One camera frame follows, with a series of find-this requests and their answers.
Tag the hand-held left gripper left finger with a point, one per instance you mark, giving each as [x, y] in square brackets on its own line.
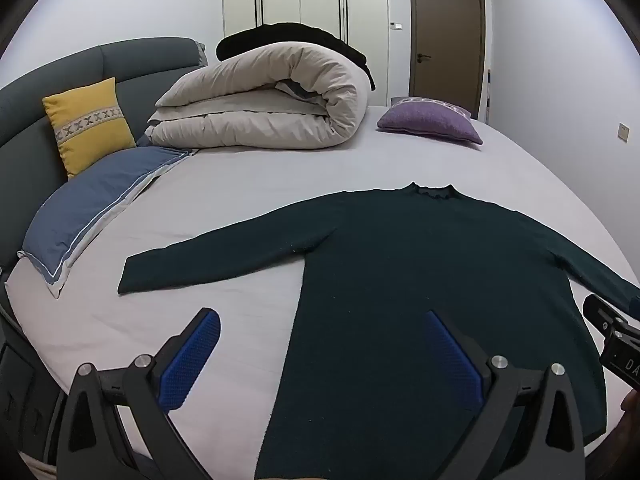
[192, 355]

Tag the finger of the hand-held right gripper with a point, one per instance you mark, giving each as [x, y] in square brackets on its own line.
[600, 310]

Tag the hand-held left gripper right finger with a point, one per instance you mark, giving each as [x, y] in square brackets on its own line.
[450, 355]

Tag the dark green sweater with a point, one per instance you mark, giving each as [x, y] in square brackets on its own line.
[400, 260]

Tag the bed with grey headboard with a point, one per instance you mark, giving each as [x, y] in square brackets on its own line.
[225, 185]

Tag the dark bedside cabinet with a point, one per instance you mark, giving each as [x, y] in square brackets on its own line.
[20, 390]

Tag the blue pillow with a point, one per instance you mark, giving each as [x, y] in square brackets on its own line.
[90, 200]

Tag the purple cushion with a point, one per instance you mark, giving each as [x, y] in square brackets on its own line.
[430, 120]

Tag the yellow cushion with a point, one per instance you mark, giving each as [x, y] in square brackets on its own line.
[92, 125]

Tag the beige folded duvet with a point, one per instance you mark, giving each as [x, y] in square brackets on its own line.
[260, 90]

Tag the brown door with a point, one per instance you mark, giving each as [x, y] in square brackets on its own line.
[445, 35]

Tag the black cloth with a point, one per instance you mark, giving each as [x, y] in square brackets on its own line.
[280, 35]

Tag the beige wall socket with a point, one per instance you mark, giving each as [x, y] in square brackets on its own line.
[623, 132]

